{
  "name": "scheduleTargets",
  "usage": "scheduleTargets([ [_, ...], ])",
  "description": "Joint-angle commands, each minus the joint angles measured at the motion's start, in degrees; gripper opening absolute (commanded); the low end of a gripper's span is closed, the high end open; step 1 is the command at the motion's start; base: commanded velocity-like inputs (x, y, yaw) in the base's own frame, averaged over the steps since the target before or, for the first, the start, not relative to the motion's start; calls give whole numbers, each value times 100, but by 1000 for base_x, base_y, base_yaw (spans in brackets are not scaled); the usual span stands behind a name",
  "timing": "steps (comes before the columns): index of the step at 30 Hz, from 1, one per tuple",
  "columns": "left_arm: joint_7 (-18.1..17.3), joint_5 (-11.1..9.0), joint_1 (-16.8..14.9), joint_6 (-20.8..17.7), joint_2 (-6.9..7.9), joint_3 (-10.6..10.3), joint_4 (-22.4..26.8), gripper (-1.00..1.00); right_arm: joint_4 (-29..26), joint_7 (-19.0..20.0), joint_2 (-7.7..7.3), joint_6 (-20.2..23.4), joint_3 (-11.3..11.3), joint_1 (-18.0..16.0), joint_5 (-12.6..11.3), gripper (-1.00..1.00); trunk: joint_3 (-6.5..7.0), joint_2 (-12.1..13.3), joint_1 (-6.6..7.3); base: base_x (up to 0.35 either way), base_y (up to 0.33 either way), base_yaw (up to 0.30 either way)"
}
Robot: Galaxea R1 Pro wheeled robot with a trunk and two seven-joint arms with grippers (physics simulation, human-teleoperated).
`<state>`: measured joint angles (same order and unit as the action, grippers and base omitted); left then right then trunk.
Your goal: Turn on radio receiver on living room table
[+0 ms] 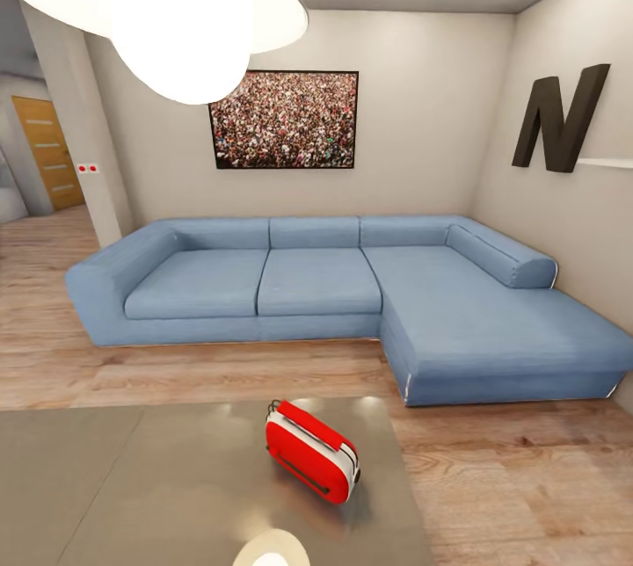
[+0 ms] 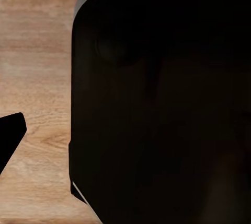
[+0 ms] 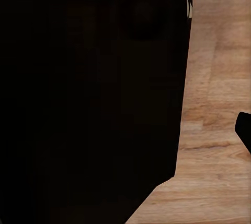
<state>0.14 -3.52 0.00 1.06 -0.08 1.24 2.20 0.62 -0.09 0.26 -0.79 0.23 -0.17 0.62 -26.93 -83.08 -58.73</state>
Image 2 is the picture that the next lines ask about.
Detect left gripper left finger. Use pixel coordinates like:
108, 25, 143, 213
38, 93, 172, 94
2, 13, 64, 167
0, 112, 27, 174

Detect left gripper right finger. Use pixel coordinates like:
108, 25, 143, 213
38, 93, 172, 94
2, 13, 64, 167
235, 112, 251, 153

